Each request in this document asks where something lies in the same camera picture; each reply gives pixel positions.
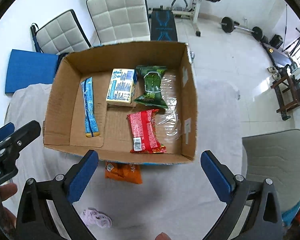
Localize black blue weight bench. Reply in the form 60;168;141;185
150;9;178;42

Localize white blue tissue pack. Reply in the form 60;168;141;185
106;68;138;107

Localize blue garment pile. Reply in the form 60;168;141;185
282;201;300;226

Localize grey plastic chair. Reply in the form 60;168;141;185
242;129;300;212

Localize dark wooden chair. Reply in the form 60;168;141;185
271;64;300;121

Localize open cardboard box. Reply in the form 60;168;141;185
43;41;198;165

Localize blue long snack bar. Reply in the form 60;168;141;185
81;77;100;138

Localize lilac cloth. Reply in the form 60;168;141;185
79;207;112;229

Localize chrome dumbbell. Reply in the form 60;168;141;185
188;51;195;64

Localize green snack packet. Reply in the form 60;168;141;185
134;65;168;109

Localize red snack packet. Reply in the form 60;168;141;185
127;109;166;154

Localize floor barbell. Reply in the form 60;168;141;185
221;17;263;41

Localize grey table cloth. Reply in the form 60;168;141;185
4;80;242;239

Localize orange snack packet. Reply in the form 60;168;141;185
105;161;142;184

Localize white barbell rack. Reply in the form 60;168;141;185
147;0;206;37

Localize white quilted chair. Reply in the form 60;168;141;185
36;9;91;55
86;0;151;45

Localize white quilted chair left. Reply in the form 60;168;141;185
36;9;91;55

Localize white quilted chair right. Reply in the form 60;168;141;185
86;0;151;45

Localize blue foam mat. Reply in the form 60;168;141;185
5;49;58;94

